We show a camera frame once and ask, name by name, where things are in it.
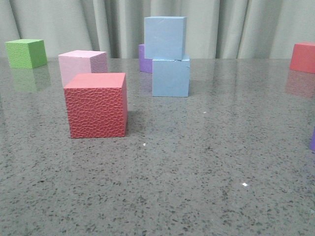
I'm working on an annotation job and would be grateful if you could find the purple foam cube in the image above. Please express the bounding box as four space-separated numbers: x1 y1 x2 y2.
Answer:
138 44 153 73

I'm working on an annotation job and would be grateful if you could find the purple cube at right edge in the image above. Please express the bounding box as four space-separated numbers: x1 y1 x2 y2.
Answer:
309 129 315 151

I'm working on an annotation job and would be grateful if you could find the light blue foam cube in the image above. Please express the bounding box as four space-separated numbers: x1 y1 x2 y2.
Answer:
144 16 187 60
152 55 190 97

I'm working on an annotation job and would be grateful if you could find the red textured foam cube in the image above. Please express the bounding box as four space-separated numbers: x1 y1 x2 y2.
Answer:
63 73 127 138

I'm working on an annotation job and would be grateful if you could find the pink foam cube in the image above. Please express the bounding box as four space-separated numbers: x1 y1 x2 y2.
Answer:
58 50 108 87

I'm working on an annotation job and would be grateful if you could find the orange-red smooth foam cube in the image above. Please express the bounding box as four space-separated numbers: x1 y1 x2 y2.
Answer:
289 42 315 73

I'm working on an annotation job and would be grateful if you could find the green foam cube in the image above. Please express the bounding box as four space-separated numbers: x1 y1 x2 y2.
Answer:
5 39 47 69

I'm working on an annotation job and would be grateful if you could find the grey-green curtain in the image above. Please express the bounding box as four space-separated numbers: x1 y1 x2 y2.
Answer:
0 0 315 59

